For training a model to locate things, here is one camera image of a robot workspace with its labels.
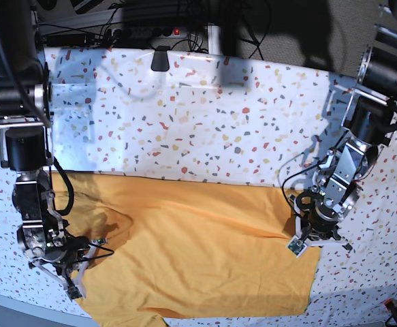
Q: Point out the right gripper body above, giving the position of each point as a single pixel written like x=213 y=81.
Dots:
x=47 y=241

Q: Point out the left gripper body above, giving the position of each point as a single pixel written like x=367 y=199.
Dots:
x=315 y=223

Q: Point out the yellow T-shirt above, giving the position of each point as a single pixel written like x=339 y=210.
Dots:
x=187 y=249

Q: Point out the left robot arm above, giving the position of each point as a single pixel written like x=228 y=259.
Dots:
x=370 y=121

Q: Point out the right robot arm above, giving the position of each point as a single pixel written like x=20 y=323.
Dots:
x=26 y=146

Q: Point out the terrazzo patterned table cloth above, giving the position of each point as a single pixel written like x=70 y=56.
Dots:
x=218 y=120

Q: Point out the red clamp at corner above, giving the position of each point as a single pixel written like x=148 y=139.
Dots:
x=392 y=308

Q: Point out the black table clamp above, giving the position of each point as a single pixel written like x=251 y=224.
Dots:
x=160 y=62

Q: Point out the white power strip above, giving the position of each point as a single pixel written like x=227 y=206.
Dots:
x=143 y=32

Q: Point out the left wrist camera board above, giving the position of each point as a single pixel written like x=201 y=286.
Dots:
x=296 y=246

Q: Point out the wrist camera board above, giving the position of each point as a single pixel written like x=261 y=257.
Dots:
x=296 y=246
x=73 y=292

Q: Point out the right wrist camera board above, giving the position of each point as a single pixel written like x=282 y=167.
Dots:
x=73 y=292

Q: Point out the aluminium frame post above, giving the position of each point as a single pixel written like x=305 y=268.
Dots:
x=214 y=39

